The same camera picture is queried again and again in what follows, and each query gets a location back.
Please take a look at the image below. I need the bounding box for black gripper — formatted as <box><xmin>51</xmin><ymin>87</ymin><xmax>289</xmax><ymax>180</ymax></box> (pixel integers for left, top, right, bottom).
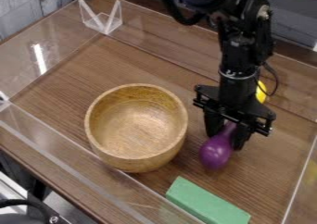
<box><xmin>193</xmin><ymin>69</ymin><xmax>276</xmax><ymax>151</ymax></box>

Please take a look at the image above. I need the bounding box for purple toy eggplant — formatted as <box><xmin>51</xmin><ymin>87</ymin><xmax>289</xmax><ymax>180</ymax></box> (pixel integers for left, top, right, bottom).
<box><xmin>198</xmin><ymin>122</ymin><xmax>237</xmax><ymax>169</ymax></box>

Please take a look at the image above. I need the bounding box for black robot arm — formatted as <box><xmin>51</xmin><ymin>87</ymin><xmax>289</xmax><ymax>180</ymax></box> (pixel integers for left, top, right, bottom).
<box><xmin>161</xmin><ymin>0</ymin><xmax>276</xmax><ymax>150</ymax></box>

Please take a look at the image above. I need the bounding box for brown wooden bowl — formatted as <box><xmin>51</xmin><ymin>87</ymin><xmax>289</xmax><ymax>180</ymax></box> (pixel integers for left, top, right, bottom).
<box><xmin>84</xmin><ymin>83</ymin><xmax>189</xmax><ymax>173</ymax></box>

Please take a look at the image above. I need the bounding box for yellow toy lemon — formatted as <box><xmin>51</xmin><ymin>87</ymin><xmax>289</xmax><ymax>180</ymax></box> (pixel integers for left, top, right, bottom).
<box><xmin>257</xmin><ymin>81</ymin><xmax>268</xmax><ymax>103</ymax></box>

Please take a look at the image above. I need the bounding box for green rectangular block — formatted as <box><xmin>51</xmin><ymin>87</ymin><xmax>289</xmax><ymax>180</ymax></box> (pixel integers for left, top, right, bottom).
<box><xmin>166</xmin><ymin>177</ymin><xmax>252</xmax><ymax>224</ymax></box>

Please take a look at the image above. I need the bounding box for clear acrylic tray enclosure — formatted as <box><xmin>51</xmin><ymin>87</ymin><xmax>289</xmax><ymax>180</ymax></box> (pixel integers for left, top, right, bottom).
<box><xmin>0</xmin><ymin>4</ymin><xmax>317</xmax><ymax>224</ymax></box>

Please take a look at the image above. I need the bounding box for clear acrylic corner bracket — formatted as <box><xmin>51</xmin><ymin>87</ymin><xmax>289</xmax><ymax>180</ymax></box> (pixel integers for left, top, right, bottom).
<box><xmin>78</xmin><ymin>0</ymin><xmax>123</xmax><ymax>35</ymax></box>

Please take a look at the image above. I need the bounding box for black cable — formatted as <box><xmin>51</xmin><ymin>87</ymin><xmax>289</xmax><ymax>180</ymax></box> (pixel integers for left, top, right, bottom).
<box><xmin>0</xmin><ymin>198</ymin><xmax>44</xmax><ymax>224</ymax></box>

